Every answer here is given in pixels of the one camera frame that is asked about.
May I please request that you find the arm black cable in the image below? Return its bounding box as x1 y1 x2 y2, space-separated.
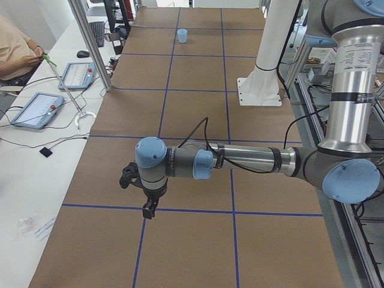
176 116 331 174

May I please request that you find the far blue teach pendant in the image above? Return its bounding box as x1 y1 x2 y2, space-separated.
61 62 96 90

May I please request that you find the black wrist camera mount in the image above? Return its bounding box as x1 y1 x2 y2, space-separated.
119 162 143 189

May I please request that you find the black computer mouse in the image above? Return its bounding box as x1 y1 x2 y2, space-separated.
76 50 90 58

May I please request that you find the aluminium frame post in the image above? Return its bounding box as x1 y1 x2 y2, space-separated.
68 0 112 92

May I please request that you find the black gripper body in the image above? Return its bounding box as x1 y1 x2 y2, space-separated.
143 183 167 200

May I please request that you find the black keyboard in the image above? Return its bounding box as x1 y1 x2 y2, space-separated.
89 21 104 47

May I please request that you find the clear plastic bag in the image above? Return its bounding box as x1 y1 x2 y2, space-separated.
15 212 41 241

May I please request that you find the light blue plastic cup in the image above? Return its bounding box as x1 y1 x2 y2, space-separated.
177 29 188 44

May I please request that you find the blue teach pendant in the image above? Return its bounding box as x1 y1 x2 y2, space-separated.
61 62 96 90
11 92 64 130

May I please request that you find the near blue teach pendant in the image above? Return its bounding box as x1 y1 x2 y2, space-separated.
11 92 64 130

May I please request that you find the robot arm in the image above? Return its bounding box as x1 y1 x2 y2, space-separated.
133 1 383 219

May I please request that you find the white central pillar base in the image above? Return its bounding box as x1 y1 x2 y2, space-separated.
237 0 301 107

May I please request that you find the small black square pad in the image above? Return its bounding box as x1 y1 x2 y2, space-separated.
39 147 53 158

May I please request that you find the person in beige shirt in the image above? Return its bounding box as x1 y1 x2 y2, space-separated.
1 16 45 86

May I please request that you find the metal reacher grabber stick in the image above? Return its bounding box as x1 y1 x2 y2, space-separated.
43 55 96 130

